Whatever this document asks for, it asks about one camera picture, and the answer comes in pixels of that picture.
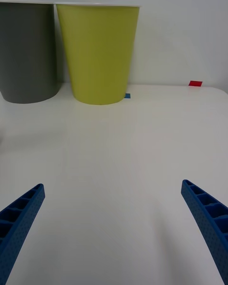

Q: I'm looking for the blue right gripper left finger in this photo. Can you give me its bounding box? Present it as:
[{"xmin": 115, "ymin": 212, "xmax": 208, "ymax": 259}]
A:
[{"xmin": 0, "ymin": 183, "xmax": 46, "ymax": 285}]

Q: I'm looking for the grey plastic bin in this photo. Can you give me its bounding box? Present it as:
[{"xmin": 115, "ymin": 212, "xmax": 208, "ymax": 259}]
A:
[{"xmin": 0, "ymin": 1, "xmax": 64, "ymax": 105}]

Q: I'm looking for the yellow-green plastic bin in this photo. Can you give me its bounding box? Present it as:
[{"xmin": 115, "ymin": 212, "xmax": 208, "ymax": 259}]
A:
[{"xmin": 54, "ymin": 3, "xmax": 143, "ymax": 105}]

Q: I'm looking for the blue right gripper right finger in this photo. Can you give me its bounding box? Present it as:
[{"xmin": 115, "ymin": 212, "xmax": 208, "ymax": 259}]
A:
[{"xmin": 180, "ymin": 179, "xmax": 228, "ymax": 285}]

